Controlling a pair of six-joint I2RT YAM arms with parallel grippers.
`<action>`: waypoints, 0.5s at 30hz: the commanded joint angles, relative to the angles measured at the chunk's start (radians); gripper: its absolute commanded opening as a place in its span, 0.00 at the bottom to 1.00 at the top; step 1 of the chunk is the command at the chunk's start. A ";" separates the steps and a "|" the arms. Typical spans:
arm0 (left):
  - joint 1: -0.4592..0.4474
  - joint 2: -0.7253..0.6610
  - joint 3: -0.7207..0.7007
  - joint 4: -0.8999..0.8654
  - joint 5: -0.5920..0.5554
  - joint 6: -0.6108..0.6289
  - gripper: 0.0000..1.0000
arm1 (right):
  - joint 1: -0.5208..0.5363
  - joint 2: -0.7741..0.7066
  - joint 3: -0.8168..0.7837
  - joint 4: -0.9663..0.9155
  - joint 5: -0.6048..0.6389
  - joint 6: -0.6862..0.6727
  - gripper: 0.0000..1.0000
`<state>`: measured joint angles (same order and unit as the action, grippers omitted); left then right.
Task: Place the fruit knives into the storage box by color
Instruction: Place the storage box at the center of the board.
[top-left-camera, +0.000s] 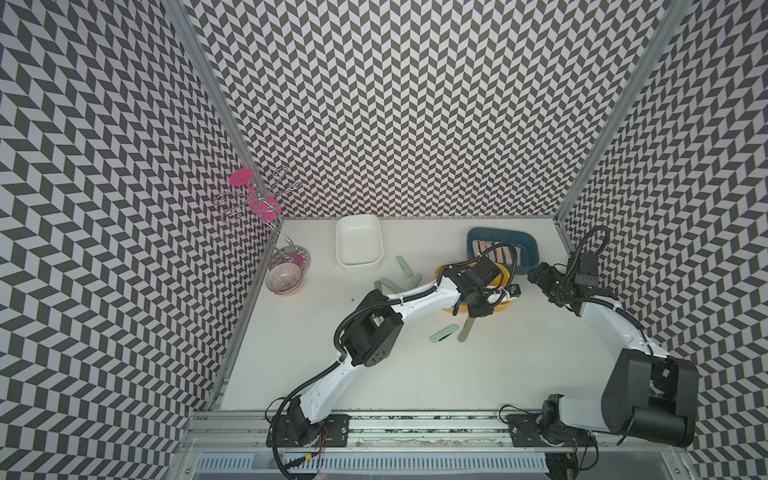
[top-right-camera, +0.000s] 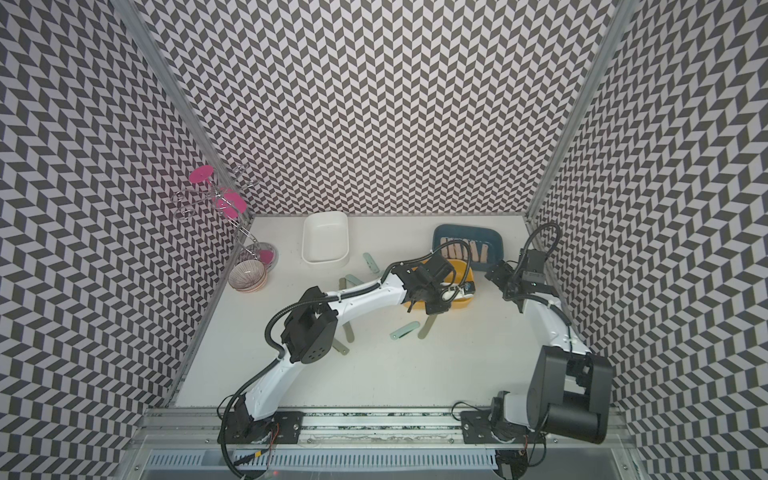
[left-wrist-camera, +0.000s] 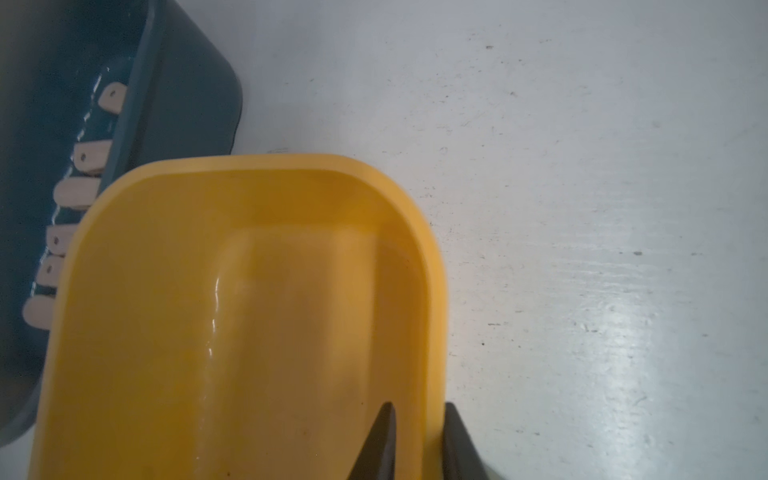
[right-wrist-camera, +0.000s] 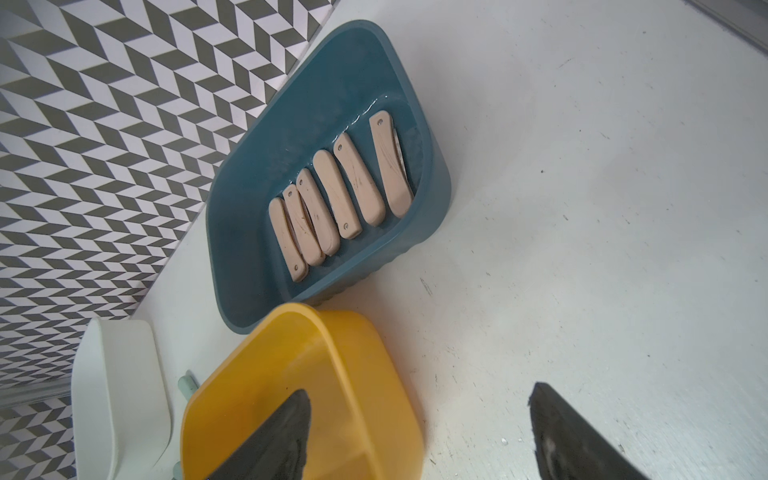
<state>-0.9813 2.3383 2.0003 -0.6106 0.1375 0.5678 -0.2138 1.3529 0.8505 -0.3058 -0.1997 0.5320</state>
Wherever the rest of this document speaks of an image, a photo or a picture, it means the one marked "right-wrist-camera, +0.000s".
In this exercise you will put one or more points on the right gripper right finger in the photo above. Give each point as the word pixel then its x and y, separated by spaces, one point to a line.
pixel 567 446

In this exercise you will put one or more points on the mint knife top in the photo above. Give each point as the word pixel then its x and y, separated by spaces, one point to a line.
pixel 187 385

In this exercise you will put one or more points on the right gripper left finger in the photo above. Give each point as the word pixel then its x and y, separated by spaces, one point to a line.
pixel 278 447

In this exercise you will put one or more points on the yellow storage box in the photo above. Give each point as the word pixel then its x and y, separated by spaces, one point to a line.
pixel 362 424

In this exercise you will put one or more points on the white storage box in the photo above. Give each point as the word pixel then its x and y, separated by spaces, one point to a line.
pixel 121 417

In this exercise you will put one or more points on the dark teal storage box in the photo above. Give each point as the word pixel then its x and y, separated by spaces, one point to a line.
pixel 353 73

